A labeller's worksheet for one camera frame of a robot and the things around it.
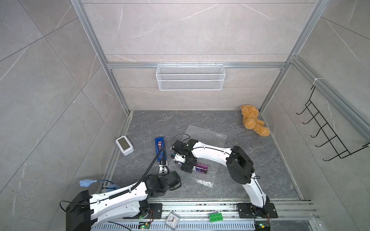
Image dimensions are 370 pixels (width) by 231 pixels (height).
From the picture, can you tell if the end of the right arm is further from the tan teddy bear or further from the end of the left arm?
the tan teddy bear

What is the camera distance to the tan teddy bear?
97 centimetres

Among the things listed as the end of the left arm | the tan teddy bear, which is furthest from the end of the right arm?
the tan teddy bear
